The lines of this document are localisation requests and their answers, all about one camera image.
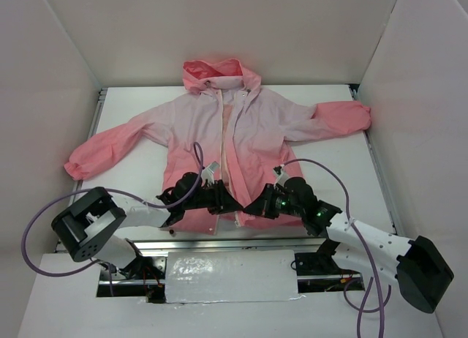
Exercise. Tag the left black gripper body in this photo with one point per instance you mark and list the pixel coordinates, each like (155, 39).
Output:
(218, 197)

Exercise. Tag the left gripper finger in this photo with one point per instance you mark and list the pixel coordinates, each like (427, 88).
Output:
(225, 209)
(225, 198)

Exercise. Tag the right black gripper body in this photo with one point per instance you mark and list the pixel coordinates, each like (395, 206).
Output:
(263, 201)

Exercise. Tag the pink gradient hooded jacket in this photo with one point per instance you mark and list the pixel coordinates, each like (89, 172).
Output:
(246, 128)

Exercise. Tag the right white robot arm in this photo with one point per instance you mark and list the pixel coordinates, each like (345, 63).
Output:
(414, 266)

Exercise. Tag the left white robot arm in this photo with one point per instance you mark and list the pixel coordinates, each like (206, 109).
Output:
(87, 227)

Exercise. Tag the white foil-taped panel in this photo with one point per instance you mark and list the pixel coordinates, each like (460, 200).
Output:
(230, 277)

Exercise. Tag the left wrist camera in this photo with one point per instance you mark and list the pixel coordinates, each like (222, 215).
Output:
(208, 173)

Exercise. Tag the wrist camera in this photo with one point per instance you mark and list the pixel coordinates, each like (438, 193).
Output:
(208, 173)
(281, 175)

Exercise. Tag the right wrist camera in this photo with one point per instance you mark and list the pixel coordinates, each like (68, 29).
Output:
(281, 175)

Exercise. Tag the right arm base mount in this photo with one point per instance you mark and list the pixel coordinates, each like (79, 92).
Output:
(317, 272)

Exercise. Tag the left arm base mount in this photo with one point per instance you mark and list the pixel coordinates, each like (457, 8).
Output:
(143, 278)

